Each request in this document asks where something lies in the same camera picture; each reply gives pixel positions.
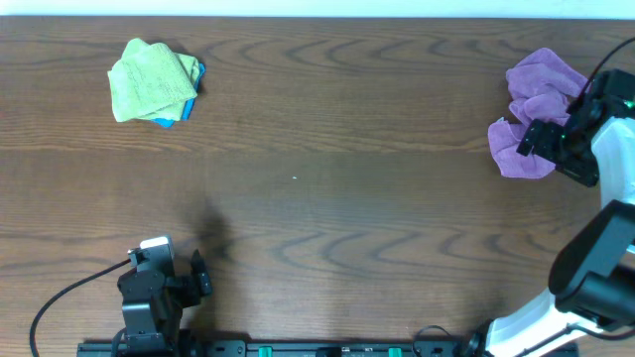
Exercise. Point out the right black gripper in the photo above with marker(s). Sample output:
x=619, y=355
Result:
x=584, y=172

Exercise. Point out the green folded cloth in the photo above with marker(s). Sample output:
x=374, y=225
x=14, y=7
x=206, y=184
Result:
x=151, y=81

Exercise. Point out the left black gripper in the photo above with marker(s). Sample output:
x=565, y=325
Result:
x=195, y=285

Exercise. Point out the purple cloth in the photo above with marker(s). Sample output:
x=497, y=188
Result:
x=504, y=139
x=541, y=86

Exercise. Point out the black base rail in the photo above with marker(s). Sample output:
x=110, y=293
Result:
x=238, y=348

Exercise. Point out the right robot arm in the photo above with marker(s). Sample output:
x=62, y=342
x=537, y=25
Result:
x=590, y=292

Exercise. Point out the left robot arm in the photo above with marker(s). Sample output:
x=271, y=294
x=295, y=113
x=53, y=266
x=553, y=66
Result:
x=154, y=299

